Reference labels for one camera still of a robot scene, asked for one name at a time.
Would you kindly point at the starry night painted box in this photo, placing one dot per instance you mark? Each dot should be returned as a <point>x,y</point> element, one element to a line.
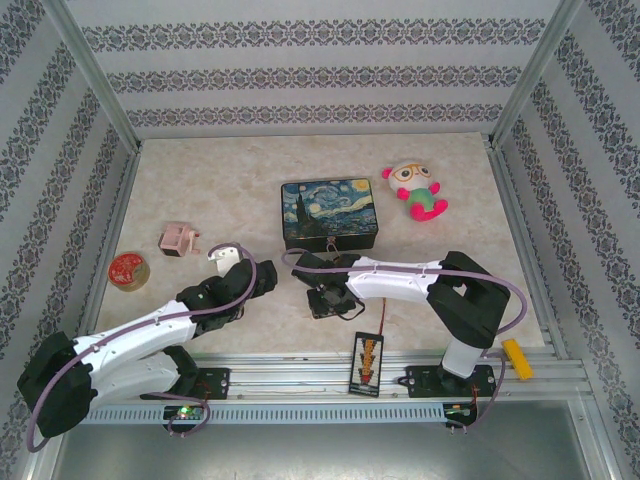
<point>330,207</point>

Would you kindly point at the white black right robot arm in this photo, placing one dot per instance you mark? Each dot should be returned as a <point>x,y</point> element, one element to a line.
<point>395,285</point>

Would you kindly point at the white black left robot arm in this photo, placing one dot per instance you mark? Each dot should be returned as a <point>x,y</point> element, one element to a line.
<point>150,335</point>

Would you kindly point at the black striped control board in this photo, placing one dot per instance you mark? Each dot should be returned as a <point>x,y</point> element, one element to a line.
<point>366,362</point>

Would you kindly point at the pink hand crank music box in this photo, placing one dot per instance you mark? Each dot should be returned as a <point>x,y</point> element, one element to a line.
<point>175,240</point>

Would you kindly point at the round red gold tin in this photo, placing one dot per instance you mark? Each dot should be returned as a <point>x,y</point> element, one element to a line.
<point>127,270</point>

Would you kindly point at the small circuit board green light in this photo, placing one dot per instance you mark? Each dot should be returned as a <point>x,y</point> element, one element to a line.
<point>185,412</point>

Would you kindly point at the white pink plush toy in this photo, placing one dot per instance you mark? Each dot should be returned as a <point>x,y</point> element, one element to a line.
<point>417,192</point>

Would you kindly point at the yellow plastic block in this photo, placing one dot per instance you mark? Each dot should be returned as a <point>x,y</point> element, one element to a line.
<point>517,359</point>

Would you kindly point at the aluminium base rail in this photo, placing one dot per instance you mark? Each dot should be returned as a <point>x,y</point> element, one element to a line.
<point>300,372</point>

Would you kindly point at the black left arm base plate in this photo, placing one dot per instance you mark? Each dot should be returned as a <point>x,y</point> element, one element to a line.
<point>217,382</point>

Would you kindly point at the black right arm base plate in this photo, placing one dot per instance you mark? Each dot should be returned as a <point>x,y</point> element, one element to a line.
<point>422,382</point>

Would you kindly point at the aluminium side rail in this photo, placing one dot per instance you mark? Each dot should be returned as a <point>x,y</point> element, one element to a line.
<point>120,200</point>
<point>520,225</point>

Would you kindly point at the aluminium frame post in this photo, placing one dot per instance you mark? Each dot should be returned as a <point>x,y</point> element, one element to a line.
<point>94,75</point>
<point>535,75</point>

